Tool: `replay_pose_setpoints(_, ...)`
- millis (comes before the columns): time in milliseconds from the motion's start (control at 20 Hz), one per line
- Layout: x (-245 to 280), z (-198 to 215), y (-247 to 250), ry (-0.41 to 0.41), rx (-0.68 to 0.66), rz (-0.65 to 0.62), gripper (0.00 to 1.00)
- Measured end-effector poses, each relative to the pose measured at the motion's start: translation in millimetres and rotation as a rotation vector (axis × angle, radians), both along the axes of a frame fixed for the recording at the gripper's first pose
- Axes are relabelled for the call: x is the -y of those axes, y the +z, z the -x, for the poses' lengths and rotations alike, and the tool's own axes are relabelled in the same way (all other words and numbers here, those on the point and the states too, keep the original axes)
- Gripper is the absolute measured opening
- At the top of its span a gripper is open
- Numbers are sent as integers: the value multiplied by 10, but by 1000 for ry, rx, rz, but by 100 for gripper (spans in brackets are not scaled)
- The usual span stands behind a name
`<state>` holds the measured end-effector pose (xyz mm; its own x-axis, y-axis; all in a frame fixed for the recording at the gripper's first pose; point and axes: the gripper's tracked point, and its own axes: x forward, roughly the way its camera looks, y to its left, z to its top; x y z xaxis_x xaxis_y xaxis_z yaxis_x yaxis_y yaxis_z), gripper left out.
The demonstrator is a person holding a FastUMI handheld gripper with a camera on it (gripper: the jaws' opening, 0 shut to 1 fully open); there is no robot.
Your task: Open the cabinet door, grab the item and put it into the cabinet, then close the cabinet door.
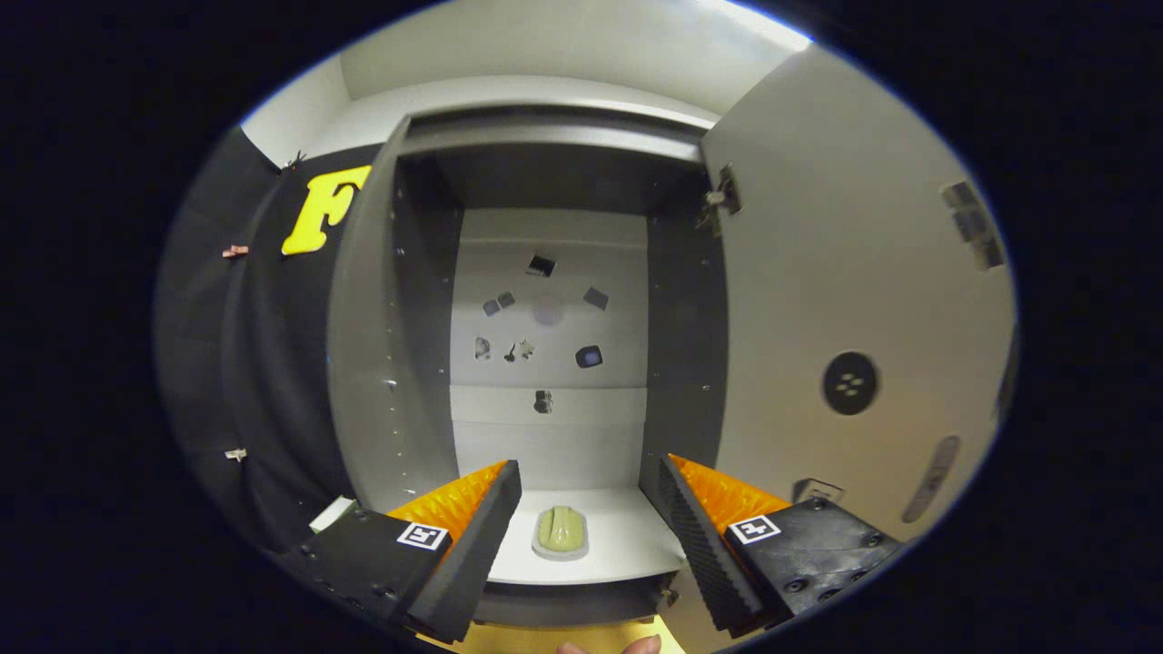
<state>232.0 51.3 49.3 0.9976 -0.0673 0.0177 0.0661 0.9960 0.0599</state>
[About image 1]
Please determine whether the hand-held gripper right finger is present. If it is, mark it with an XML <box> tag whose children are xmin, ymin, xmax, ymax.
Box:
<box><xmin>641</xmin><ymin>454</ymin><xmax>905</xmax><ymax>637</ymax></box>

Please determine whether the beige cabinet door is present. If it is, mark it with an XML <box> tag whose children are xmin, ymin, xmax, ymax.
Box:
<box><xmin>700</xmin><ymin>44</ymin><xmax>1019</xmax><ymax>654</ymax></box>

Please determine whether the black backdrop cloth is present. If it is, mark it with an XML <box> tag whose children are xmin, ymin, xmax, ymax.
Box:
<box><xmin>154</xmin><ymin>127</ymin><xmax>383</xmax><ymax>555</ymax></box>

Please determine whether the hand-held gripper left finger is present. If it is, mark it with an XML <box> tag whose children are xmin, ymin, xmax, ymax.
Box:
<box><xmin>277</xmin><ymin>460</ymin><xmax>523</xmax><ymax>644</ymax></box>

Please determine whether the grey cabinet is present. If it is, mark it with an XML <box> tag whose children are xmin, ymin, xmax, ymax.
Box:
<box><xmin>325</xmin><ymin>102</ymin><xmax>728</xmax><ymax>628</ymax></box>

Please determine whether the metal door hinge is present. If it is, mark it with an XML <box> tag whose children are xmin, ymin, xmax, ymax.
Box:
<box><xmin>698</xmin><ymin>163</ymin><xmax>742</xmax><ymax>239</ymax></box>

